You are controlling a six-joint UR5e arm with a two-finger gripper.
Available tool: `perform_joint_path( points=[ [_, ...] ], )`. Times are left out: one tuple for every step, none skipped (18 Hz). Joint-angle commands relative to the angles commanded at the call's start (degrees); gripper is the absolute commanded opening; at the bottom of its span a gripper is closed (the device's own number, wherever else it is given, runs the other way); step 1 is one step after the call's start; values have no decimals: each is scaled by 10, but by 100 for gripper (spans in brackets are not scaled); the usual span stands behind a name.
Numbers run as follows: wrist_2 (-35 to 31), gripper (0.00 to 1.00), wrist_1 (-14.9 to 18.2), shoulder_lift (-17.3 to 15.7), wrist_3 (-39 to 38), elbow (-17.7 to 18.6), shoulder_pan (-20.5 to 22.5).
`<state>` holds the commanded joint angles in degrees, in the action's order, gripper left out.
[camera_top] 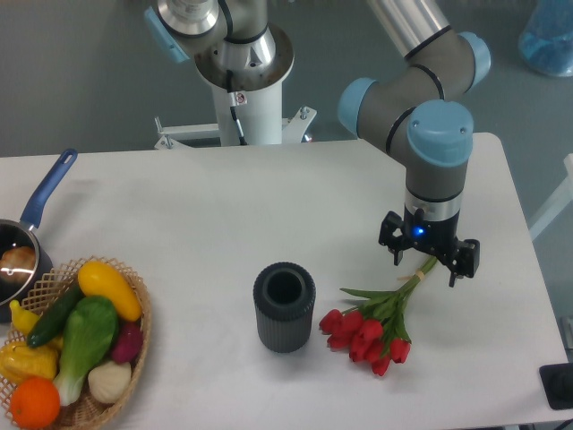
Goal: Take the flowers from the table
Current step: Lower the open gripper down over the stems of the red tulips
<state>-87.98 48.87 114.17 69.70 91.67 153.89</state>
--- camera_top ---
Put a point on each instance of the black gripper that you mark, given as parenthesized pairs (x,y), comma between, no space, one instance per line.
(436,238)

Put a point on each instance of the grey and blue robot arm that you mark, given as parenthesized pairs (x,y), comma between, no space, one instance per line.
(415,119)

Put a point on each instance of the red tulip bouquet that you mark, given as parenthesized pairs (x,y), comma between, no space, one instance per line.
(373,330)

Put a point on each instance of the dark grey ribbed vase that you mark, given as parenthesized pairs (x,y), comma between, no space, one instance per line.
(284,295)

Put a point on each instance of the black device at edge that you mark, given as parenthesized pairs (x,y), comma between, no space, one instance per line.
(557,385)

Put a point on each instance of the blue glass flask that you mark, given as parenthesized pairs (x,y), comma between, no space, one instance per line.
(545,44)

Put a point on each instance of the purple red onion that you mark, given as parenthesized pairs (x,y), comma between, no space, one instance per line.
(128,344)

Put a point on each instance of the yellow squash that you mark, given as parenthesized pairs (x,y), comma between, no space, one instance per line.
(98,278)

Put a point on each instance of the white garlic bulb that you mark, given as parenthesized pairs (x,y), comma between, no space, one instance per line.
(107,382)

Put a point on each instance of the green bok choy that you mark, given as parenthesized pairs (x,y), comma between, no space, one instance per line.
(88,334)

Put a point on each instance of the green cucumber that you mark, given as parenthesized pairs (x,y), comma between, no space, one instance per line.
(52,322)

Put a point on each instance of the yellow banana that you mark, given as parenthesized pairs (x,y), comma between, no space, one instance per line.
(24,321)

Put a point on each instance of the brown bread roll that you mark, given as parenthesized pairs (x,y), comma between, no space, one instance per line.
(18,264)

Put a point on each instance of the orange fruit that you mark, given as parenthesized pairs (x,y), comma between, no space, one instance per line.
(35,403)

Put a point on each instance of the yellow corn cob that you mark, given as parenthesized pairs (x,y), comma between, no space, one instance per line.
(20,362)

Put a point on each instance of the white frame at right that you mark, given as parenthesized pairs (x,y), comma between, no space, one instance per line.
(559,199)

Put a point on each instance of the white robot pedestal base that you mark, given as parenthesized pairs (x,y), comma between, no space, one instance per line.
(246,83)

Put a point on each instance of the blue handled saucepan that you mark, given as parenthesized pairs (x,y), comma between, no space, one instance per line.
(22,232)

